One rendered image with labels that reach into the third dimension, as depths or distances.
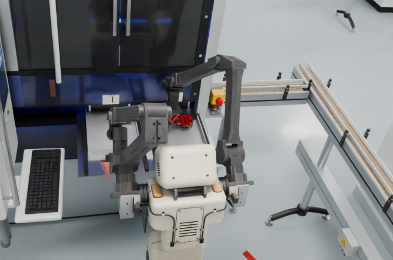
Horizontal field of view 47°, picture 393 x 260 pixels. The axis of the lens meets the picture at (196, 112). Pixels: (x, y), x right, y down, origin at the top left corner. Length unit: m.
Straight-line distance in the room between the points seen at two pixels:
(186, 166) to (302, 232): 1.82
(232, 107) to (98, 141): 0.84
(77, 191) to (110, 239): 0.40
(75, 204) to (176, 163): 1.46
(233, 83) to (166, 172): 0.46
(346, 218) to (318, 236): 0.62
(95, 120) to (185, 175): 0.99
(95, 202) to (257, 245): 1.09
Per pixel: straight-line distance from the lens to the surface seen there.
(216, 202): 1.68
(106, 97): 2.40
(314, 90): 2.93
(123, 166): 1.70
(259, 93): 2.76
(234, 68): 1.81
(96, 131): 2.42
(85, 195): 2.91
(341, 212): 2.77
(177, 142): 2.38
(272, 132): 3.98
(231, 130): 1.81
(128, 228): 3.10
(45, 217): 2.16
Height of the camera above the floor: 2.49
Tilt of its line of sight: 38 degrees down
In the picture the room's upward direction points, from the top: 9 degrees clockwise
